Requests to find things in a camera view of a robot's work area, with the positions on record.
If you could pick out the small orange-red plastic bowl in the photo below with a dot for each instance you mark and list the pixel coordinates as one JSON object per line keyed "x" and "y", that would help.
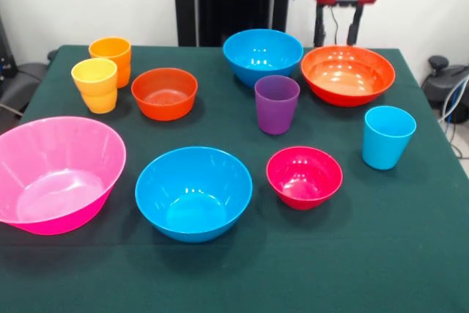
{"x": 165, "y": 107}

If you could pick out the blue plastic bowl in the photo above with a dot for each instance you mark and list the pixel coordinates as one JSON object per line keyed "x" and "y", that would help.
{"x": 262, "y": 71}
{"x": 194, "y": 217}

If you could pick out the orange plastic cup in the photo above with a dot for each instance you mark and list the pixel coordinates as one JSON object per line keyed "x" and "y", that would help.
{"x": 121, "y": 67}

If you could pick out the light blue plastic cup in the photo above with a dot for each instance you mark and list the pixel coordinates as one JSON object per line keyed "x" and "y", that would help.
{"x": 384, "y": 148}

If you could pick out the small crimson plastic bowl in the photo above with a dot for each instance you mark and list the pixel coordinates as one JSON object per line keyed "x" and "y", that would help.
{"x": 302, "y": 188}

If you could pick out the large pink plastic bowl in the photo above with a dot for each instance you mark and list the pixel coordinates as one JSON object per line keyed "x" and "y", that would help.
{"x": 55, "y": 181}

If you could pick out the dark green tablecloth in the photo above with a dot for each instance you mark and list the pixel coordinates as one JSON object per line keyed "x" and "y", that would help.
{"x": 234, "y": 272}

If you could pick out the large orange-red plastic bowl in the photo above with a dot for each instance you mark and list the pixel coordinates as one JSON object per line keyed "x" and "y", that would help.
{"x": 348, "y": 82}

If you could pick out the black equipment box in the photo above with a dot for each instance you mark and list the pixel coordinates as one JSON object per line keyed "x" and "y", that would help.
{"x": 5, "y": 56}

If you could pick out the yellow plastic cup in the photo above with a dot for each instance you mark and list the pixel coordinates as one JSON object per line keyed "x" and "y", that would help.
{"x": 97, "y": 100}

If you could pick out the purple plastic cup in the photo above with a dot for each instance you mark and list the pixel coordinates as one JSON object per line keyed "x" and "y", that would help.
{"x": 275, "y": 115}

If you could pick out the black stand base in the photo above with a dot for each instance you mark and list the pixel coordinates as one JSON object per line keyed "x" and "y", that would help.
{"x": 25, "y": 78}
{"x": 439, "y": 89}

